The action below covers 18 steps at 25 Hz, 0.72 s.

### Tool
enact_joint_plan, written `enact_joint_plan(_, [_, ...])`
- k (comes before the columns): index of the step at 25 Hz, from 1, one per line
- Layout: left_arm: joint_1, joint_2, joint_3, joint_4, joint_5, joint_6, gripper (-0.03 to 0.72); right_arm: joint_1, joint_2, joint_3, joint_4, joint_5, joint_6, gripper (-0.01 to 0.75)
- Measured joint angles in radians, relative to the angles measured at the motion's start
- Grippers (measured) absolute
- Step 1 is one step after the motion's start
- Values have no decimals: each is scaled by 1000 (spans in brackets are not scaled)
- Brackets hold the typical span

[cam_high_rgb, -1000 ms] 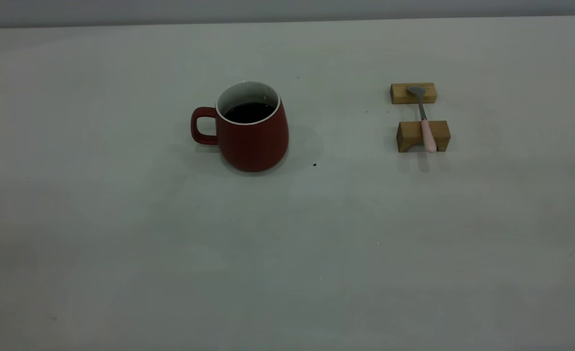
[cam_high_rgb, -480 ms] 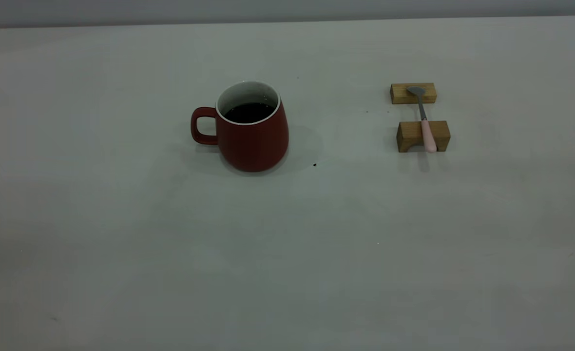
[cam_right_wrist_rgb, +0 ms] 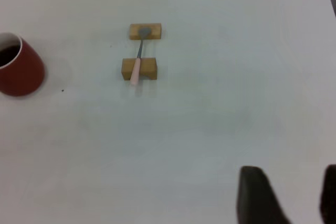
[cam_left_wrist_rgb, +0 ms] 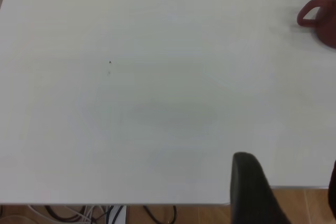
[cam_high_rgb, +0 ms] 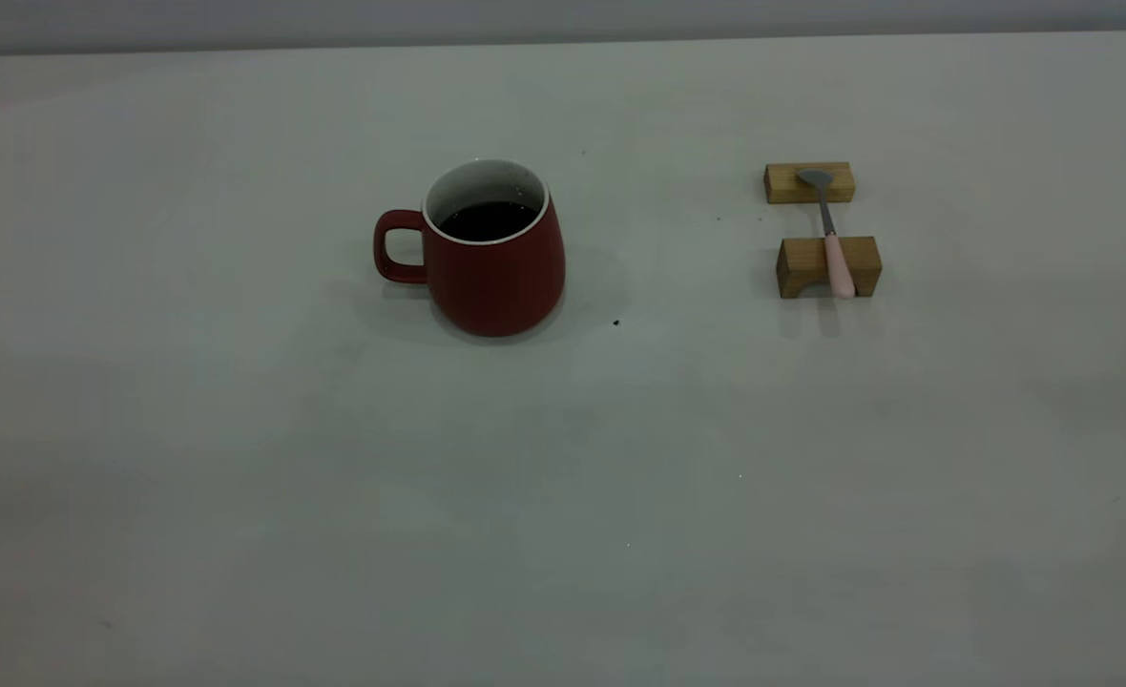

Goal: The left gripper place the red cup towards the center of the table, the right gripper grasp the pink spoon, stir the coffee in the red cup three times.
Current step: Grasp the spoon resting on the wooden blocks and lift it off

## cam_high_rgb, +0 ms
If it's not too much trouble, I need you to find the red ceramic mug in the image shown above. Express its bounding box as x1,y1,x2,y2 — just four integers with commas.
373,158,567,338

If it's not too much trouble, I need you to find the pink handled grey spoon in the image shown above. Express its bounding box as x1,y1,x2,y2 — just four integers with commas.
796,168,856,300

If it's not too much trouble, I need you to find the dark coffee liquid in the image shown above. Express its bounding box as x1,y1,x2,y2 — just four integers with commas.
439,200,539,242

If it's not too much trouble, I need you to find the arched wooden block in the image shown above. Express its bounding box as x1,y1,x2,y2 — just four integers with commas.
777,236,884,300

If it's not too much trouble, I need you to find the flat rectangular wooden block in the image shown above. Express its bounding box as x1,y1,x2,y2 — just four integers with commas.
764,161,856,205

